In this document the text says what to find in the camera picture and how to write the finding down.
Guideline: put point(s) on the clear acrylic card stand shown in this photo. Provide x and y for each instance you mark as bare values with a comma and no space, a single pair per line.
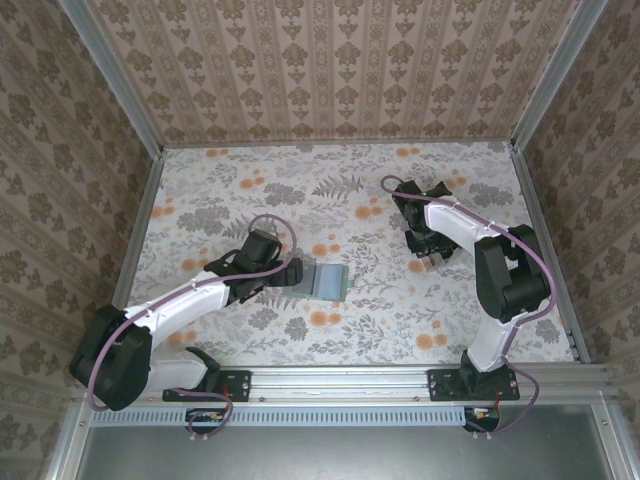
429,263

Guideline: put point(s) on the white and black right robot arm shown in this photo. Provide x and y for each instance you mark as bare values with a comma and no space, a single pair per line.
510,280

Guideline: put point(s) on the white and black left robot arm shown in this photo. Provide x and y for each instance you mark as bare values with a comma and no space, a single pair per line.
190,300

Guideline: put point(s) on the floral patterned table cover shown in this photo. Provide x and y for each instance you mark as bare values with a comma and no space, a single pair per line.
320,210

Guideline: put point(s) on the grey sheet metal panel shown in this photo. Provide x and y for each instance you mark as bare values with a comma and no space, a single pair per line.
350,455

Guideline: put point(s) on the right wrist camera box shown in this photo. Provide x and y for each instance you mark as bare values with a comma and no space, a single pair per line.
409,190

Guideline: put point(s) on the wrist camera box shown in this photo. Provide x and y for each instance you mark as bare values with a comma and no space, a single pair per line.
261,246
409,190

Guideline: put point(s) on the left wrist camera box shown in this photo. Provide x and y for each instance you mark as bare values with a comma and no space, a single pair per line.
261,246

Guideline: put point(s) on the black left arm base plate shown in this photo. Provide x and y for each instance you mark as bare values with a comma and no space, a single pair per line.
237,385

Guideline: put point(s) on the aluminium table side rail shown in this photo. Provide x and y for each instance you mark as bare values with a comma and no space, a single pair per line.
140,225
540,225

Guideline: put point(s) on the aluminium mounting rail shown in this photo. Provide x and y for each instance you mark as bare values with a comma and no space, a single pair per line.
340,385

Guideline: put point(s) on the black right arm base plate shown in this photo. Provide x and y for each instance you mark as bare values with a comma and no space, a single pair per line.
440,385

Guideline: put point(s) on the aluminium frame post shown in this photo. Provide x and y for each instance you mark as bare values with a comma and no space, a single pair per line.
554,75
114,75

